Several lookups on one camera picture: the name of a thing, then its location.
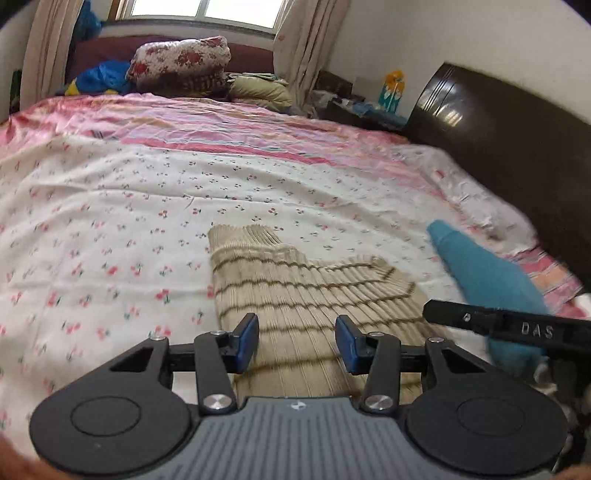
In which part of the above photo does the olive green cushion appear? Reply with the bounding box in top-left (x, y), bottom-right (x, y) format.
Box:
top-left (228, 74), bottom-right (294, 112)

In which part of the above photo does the right beige curtain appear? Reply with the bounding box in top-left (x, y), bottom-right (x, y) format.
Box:
top-left (273, 0), bottom-right (351, 109)

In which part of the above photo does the beige striped knit sweater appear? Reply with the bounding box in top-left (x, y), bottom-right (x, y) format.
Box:
top-left (208, 225), bottom-right (448, 400)

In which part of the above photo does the bright window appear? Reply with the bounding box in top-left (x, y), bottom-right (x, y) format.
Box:
top-left (112, 0), bottom-right (287, 33)

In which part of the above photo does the pale floral pillow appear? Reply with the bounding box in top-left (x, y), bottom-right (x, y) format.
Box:
top-left (402, 145), bottom-right (537, 254)

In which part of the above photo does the teal folded sweater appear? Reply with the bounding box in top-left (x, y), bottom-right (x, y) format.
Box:
top-left (427, 220), bottom-right (549, 382)

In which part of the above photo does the beige curtain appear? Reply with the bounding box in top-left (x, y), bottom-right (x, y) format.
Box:
top-left (20, 0), bottom-right (83, 110)
top-left (273, 0), bottom-right (351, 109)

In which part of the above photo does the pink striped satin quilt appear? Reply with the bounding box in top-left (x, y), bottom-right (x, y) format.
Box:
top-left (1, 94), bottom-right (583, 317)

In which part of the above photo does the cherry print white bedsheet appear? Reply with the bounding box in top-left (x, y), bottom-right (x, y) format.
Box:
top-left (0, 135), bottom-right (509, 462)

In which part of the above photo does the floral red white pillow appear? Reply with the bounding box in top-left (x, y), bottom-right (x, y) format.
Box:
top-left (127, 36), bottom-right (231, 97)

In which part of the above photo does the dark brown headboard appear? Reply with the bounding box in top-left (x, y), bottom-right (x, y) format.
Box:
top-left (404, 63), bottom-right (590, 287)

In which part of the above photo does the blue yellow bag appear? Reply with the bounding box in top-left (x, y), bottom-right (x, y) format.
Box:
top-left (56, 60), bottom-right (135, 96)

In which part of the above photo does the cluttered dark nightstand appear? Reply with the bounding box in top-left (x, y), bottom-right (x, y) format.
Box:
top-left (310, 70), bottom-right (408, 133)

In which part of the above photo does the dark red sofa bench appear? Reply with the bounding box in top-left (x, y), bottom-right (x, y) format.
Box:
top-left (57, 36), bottom-right (274, 98)

